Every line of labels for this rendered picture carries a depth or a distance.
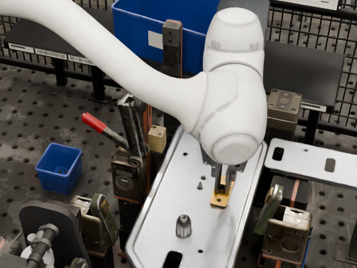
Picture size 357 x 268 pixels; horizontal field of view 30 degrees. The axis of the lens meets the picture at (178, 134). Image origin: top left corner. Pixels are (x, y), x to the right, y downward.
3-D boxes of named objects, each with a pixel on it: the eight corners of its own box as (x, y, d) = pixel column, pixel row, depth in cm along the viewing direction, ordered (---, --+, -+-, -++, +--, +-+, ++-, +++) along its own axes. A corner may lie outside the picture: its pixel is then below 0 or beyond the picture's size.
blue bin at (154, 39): (216, 81, 168) (219, 39, 159) (112, 48, 178) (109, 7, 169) (241, 46, 179) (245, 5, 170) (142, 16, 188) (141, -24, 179)
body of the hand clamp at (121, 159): (143, 262, 168) (138, 168, 144) (118, 256, 170) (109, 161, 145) (151, 244, 172) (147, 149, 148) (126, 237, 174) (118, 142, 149)
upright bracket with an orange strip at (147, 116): (151, 226, 177) (146, 81, 142) (146, 225, 177) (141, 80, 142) (154, 217, 179) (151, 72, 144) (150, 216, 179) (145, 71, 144)
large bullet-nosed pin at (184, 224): (188, 243, 138) (189, 224, 133) (173, 240, 138) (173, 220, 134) (193, 232, 140) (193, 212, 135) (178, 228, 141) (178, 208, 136)
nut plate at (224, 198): (226, 207, 142) (226, 203, 141) (209, 202, 143) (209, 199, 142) (235, 178, 148) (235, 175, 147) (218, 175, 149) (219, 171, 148)
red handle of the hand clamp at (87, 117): (141, 160, 143) (80, 118, 140) (136, 165, 145) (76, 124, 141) (147, 147, 146) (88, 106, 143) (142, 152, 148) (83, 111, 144)
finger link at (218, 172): (219, 170, 139) (215, 169, 139) (217, 192, 144) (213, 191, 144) (222, 160, 141) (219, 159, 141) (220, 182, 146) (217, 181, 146)
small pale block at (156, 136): (163, 237, 174) (161, 137, 149) (150, 234, 175) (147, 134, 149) (167, 226, 177) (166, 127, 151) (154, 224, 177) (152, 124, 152)
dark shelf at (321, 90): (333, 115, 164) (335, 106, 162) (3, 48, 182) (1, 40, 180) (343, 62, 179) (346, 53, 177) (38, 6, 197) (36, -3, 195)
